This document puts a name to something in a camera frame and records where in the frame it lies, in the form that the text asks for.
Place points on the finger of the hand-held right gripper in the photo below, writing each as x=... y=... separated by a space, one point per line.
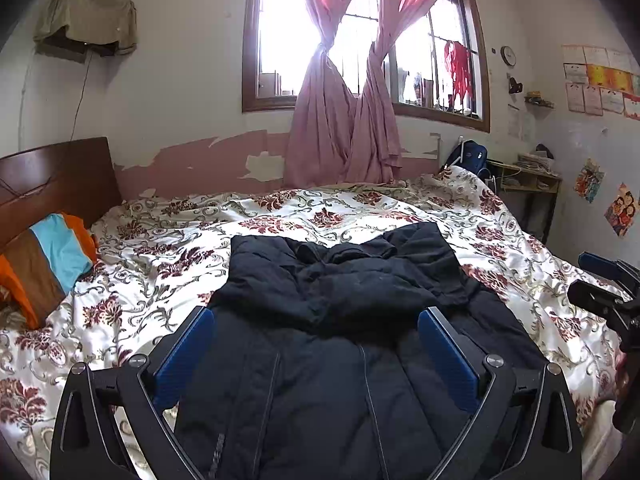
x=587 y=292
x=597 y=264

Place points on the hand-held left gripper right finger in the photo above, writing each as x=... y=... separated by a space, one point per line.
x=450 y=360

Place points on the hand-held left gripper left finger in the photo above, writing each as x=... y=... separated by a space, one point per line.
x=182 y=355

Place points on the dark navy padded jacket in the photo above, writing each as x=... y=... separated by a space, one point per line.
x=325 y=385

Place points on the person's right hand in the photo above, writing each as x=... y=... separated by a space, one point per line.
x=622 y=375

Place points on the floral patterned duvet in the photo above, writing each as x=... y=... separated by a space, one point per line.
x=150 y=270

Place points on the wooden desk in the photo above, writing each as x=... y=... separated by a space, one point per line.
x=525 y=174

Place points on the stack of papers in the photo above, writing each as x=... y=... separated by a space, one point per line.
x=535 y=162

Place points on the dark object on desk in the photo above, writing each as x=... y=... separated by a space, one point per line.
x=544 y=151

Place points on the blue backpack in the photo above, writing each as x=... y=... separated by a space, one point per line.
x=472 y=157

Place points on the orange brown blue striped pillow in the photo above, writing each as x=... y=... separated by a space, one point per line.
x=45 y=265

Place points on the wooden headboard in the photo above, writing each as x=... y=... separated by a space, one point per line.
x=60 y=175

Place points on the red hanging garment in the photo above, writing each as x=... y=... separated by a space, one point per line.
x=457 y=67

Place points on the pink curtain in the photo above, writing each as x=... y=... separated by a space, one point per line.
x=372 y=125
x=320 y=125

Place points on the wooden framed window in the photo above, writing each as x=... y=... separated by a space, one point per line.
x=272 y=35

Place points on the figures wall poster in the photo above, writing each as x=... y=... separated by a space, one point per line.
x=620 y=210

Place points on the colourful cartoon wall sticker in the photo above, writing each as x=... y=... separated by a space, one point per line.
x=589 y=182

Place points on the small wall shelf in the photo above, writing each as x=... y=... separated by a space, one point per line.
x=539 y=101

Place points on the group of wall certificates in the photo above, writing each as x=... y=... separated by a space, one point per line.
x=595 y=85

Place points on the black wall fixture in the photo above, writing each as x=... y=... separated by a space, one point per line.
x=515 y=86

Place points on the round wall clock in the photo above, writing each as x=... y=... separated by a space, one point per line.
x=508 y=55

